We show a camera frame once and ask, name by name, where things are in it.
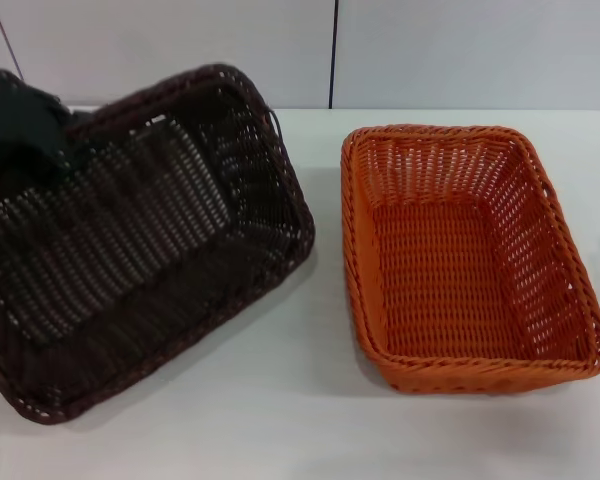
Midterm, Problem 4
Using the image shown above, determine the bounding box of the orange wicker basket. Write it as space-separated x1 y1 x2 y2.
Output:
340 124 600 396

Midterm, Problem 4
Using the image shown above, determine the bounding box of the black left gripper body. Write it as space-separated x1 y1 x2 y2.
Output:
0 68 79 177

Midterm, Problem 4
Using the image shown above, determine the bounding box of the dark brown wicker basket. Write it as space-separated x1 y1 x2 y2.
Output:
0 62 317 426

